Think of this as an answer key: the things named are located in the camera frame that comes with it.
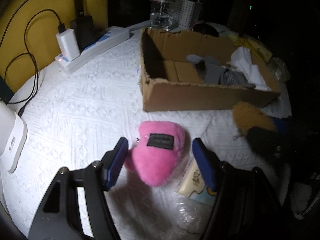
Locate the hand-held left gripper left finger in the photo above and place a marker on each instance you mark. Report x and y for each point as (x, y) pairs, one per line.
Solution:
(117, 161)

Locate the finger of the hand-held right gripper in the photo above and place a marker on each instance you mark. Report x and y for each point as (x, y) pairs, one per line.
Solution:
(282, 124)

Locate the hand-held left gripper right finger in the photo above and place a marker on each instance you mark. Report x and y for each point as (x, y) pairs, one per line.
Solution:
(203, 165)

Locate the brown plush toy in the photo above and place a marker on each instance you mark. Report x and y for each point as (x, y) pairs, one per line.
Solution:
(250, 117)

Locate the pink plush pouch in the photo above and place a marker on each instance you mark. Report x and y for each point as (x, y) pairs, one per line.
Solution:
(160, 170)

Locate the white waffle cloth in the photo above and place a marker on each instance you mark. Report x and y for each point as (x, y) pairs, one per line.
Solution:
(247, 66)

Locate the brown cardboard box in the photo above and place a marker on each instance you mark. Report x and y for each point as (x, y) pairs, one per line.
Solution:
(190, 97)

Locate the bundle of grey socks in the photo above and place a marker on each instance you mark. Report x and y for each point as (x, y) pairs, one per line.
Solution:
(215, 71)

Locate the small printed tissue packet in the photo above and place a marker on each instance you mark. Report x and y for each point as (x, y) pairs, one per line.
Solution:
(192, 183)

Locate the clear crumpled plastic bag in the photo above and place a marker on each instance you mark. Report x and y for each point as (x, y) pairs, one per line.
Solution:
(280, 68)

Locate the white textured tablecloth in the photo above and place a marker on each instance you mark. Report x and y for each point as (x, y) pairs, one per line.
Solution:
(87, 105)

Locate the yellow plastic packet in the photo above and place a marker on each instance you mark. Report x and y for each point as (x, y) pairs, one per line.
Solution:
(253, 45)

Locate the white desk lamp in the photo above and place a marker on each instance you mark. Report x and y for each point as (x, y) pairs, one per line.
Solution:
(12, 140)

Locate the white power strip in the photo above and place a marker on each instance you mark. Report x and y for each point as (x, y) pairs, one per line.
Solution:
(100, 45)

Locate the black round object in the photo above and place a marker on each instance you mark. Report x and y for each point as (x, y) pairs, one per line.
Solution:
(205, 28)

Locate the white charger block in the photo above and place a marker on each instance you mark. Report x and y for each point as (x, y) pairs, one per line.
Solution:
(67, 45)

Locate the black charger block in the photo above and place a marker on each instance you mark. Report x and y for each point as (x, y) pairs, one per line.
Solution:
(83, 30)

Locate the white perforated basket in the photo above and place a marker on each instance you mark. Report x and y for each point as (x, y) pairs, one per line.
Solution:
(187, 12)

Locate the clear plastic water bottle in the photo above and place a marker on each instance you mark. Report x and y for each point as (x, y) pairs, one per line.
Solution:
(162, 7)

